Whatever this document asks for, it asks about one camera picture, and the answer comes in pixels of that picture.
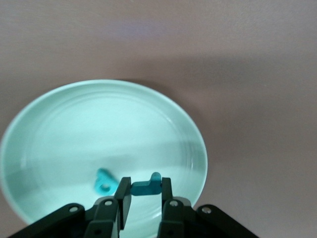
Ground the brown table cover sheet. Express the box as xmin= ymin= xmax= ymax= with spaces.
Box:
xmin=0 ymin=0 xmax=317 ymax=238

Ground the pale green plate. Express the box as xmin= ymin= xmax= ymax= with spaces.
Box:
xmin=0 ymin=79 xmax=208 ymax=226

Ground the teal foam letter d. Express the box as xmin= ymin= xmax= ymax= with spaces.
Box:
xmin=93 ymin=168 xmax=118 ymax=196

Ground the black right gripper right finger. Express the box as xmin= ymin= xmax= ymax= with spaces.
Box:
xmin=158 ymin=177 xmax=260 ymax=238

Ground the teal foam letter l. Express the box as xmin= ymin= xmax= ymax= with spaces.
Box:
xmin=130 ymin=172 xmax=163 ymax=196

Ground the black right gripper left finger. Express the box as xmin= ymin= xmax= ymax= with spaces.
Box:
xmin=8 ymin=176 xmax=132 ymax=238

